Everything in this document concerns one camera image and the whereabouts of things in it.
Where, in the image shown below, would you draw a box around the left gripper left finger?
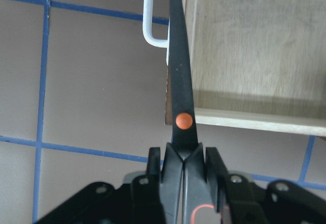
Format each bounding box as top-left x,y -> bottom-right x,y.
130,147 -> 166,223

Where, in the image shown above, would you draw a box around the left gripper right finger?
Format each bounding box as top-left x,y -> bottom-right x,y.
206,147 -> 267,223

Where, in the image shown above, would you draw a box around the grey orange scissors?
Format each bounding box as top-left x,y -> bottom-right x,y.
160,0 -> 227,223

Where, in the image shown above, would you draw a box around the wooden drawer with white handle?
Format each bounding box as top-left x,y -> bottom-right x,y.
142,0 -> 326,137

